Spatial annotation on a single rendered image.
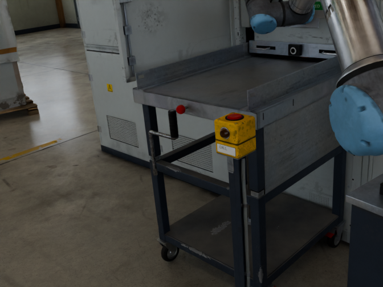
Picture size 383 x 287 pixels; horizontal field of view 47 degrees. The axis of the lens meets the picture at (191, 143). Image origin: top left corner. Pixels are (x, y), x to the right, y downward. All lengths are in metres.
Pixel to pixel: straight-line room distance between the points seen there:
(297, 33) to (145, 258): 1.27
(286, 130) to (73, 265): 1.24
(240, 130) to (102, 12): 2.04
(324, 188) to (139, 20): 1.15
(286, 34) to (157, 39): 0.59
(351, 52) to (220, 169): 1.67
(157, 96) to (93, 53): 1.59
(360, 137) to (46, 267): 1.74
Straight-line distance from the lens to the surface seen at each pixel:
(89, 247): 2.37
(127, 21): 1.97
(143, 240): 2.34
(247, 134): 1.17
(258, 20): 1.68
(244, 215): 1.30
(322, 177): 2.18
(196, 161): 2.69
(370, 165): 2.03
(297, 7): 1.68
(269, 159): 1.53
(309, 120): 1.70
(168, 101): 1.65
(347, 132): 0.96
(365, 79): 0.95
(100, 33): 3.12
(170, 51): 2.08
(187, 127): 2.64
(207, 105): 1.51
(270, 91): 1.48
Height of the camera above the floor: 1.28
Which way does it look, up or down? 22 degrees down
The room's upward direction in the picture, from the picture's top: 5 degrees counter-clockwise
